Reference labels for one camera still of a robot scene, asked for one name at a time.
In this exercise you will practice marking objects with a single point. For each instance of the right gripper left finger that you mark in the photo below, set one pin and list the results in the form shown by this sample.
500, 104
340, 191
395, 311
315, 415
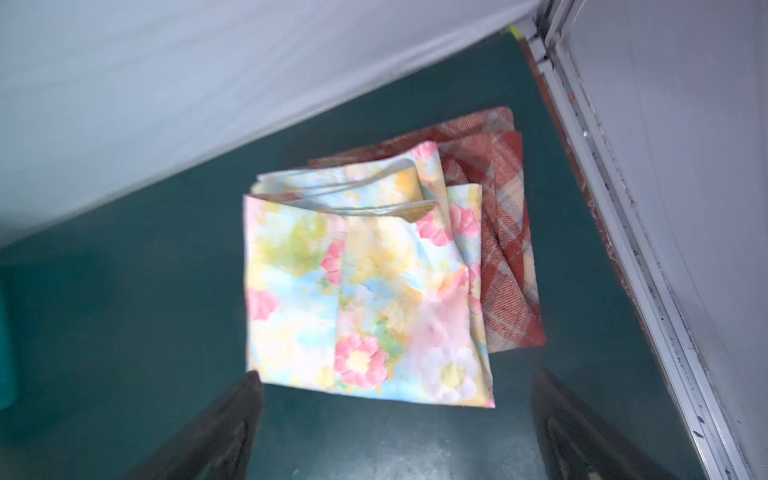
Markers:
215, 445

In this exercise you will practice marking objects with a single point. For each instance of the teal plastic basket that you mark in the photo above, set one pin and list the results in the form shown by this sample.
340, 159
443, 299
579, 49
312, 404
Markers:
8, 371

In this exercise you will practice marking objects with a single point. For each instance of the floral yellow skirt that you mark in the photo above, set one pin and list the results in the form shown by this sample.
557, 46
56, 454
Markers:
364, 280

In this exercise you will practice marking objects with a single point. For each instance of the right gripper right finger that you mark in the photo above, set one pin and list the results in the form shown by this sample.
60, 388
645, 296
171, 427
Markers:
576, 443

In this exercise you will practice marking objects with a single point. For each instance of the red plaid skirt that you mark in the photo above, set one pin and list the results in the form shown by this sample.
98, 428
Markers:
484, 148

